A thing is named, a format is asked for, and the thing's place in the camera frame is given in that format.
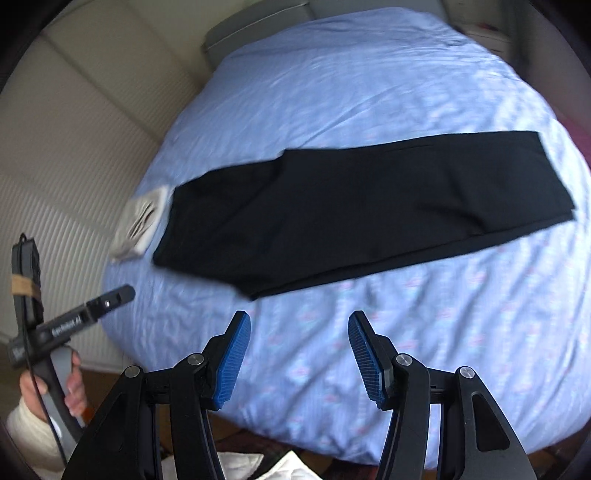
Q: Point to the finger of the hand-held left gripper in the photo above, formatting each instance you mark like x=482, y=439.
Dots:
x=113, y=299

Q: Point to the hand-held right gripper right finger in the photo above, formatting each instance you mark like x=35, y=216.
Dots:
x=367, y=360

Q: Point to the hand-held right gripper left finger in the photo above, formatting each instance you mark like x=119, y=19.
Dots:
x=233, y=360

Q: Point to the black pants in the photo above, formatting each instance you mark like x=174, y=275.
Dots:
x=346, y=207

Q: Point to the person's left forearm white sleeve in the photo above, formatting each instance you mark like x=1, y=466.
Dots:
x=30, y=438

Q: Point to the person's left hand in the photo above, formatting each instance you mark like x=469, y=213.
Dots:
x=74, y=383

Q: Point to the white folded cloth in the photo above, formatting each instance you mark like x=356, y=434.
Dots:
x=141, y=221

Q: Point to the white ribbed panel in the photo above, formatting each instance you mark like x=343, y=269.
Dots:
x=51, y=230

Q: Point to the white crumpled paper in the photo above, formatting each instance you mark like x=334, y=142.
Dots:
x=281, y=468

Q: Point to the blue striped floral bed sheet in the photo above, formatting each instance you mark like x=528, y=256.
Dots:
x=346, y=92

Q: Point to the grey headboard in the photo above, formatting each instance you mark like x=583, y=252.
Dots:
x=221, y=41

